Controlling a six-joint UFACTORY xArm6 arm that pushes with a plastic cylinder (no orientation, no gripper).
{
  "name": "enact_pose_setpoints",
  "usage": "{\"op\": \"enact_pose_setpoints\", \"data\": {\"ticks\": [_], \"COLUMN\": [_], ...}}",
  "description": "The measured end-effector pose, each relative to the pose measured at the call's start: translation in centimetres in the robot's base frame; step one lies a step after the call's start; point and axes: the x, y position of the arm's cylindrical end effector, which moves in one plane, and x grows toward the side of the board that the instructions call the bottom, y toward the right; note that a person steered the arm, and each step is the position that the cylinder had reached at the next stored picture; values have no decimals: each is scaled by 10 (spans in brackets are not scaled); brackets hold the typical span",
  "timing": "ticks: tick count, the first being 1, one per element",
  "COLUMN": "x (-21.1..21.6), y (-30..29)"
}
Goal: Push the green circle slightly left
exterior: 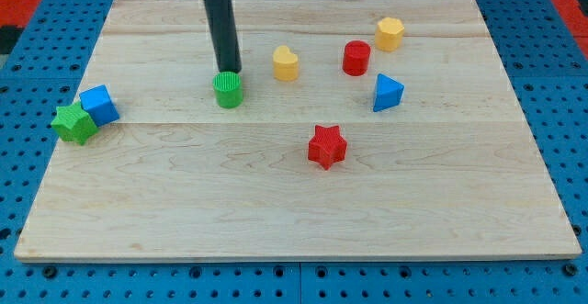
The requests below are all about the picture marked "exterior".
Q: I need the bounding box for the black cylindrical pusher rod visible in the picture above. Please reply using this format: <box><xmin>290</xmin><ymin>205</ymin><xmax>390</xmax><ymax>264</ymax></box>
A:
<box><xmin>203</xmin><ymin>0</ymin><xmax>242</xmax><ymax>73</ymax></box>

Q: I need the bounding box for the green cylinder block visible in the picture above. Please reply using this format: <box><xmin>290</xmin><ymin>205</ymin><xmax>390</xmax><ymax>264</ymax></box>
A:
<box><xmin>212</xmin><ymin>72</ymin><xmax>243</xmax><ymax>108</ymax></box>

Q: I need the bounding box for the yellow heart block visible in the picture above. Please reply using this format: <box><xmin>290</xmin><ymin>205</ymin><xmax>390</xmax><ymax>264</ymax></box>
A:
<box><xmin>272</xmin><ymin>45</ymin><xmax>300</xmax><ymax>82</ymax></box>

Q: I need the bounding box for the wooden board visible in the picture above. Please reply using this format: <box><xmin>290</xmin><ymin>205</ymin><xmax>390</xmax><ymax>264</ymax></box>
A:
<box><xmin>14</xmin><ymin>0</ymin><xmax>582</xmax><ymax>263</ymax></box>

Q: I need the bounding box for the red cylinder block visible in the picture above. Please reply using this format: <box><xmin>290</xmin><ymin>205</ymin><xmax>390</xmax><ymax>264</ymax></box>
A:
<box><xmin>342</xmin><ymin>40</ymin><xmax>371</xmax><ymax>76</ymax></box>

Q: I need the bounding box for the blue cube block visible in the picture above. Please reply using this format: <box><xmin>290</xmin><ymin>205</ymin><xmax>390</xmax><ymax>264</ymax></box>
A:
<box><xmin>79</xmin><ymin>84</ymin><xmax>119</xmax><ymax>127</ymax></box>

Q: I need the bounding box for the yellow hexagon block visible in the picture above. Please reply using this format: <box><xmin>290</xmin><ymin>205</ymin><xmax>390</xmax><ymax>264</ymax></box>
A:
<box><xmin>375</xmin><ymin>17</ymin><xmax>405</xmax><ymax>52</ymax></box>

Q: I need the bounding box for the red star block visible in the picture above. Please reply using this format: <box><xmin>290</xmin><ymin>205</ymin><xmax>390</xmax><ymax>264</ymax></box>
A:
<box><xmin>308</xmin><ymin>125</ymin><xmax>347</xmax><ymax>170</ymax></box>

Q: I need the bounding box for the green star block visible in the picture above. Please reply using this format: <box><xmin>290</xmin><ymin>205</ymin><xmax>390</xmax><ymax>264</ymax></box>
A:
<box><xmin>51</xmin><ymin>101</ymin><xmax>98</xmax><ymax>145</ymax></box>

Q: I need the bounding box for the blue triangle block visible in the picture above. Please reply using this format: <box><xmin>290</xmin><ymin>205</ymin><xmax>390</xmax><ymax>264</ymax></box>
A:
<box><xmin>372</xmin><ymin>73</ymin><xmax>404</xmax><ymax>112</ymax></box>

